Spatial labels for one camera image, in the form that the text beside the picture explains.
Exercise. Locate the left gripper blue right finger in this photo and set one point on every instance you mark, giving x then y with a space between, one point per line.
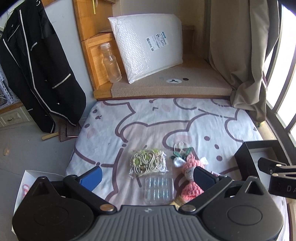
204 179

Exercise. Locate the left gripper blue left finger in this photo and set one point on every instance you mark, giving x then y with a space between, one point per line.
91 179

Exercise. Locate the pink crochet bunny doll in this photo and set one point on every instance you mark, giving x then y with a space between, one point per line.
191 190

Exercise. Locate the brown tea sachet packet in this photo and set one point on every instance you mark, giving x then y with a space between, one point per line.
178 202

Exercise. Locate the clear capsule blister pack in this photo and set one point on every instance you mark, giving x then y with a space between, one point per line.
159 190

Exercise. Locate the bagged cream cord flowers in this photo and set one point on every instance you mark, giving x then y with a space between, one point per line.
147 162

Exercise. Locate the black open gift box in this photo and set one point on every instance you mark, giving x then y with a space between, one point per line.
259 158

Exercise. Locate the black window bars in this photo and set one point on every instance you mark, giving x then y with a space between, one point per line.
279 70

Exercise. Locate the white paper box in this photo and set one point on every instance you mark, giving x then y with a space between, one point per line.
28 179

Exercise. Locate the patterned white bed sheet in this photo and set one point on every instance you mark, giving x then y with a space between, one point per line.
116 128

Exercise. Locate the clear plastic bottle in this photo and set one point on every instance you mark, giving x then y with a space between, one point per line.
111 64

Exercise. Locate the black jacket white piping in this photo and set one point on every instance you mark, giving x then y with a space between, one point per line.
37 69

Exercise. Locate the white bubble mailer package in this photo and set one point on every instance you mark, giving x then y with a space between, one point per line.
148 43

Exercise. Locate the beige curtain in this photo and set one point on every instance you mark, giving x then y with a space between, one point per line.
242 34

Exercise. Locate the wooden headboard shelf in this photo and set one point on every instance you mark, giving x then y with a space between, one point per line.
94 29

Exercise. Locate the wooden handled brush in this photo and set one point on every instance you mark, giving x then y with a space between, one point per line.
65 132

